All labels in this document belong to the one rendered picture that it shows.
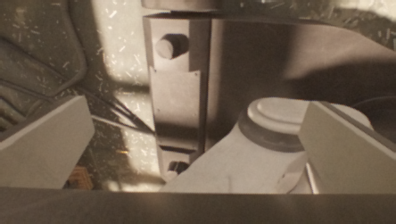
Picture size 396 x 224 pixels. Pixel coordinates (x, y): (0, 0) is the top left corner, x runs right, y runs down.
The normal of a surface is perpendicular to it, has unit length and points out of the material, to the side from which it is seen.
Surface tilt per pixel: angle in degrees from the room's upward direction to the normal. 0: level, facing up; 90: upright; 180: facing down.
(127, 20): 0
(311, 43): 0
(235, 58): 0
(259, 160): 90
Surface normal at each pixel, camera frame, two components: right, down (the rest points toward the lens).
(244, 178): 0.03, -0.86
